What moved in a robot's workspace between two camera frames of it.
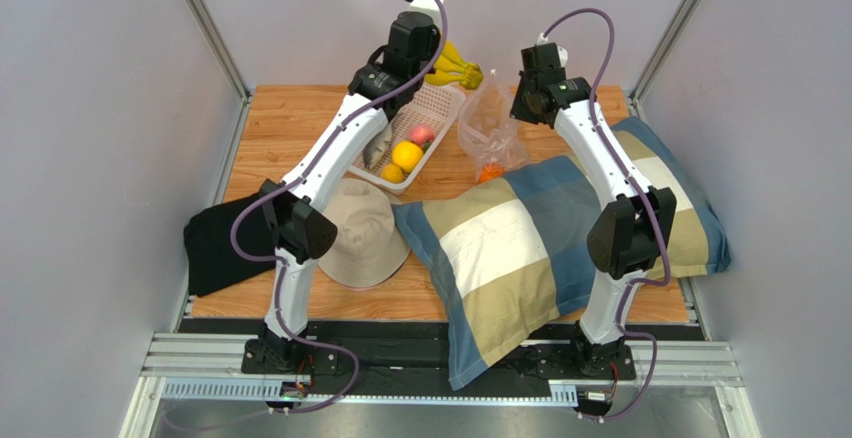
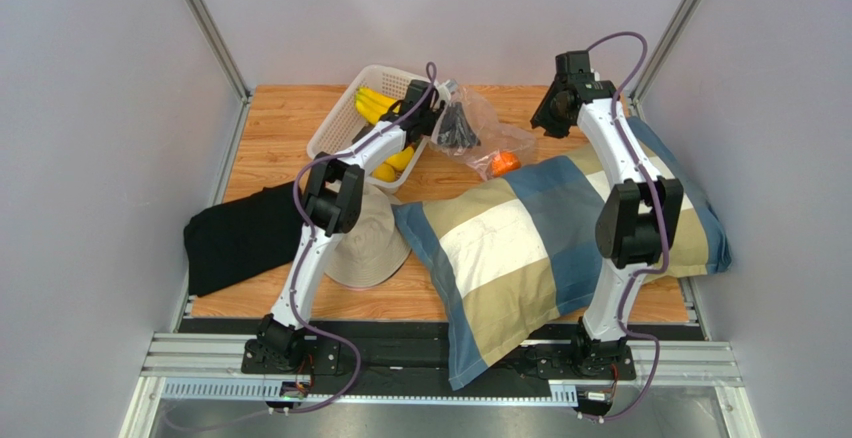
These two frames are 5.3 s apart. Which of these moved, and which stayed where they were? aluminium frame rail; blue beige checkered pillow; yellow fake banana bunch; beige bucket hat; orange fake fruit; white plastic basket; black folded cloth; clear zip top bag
Moved: clear zip top bag; yellow fake banana bunch; white plastic basket; orange fake fruit
Stayed: blue beige checkered pillow; aluminium frame rail; black folded cloth; beige bucket hat
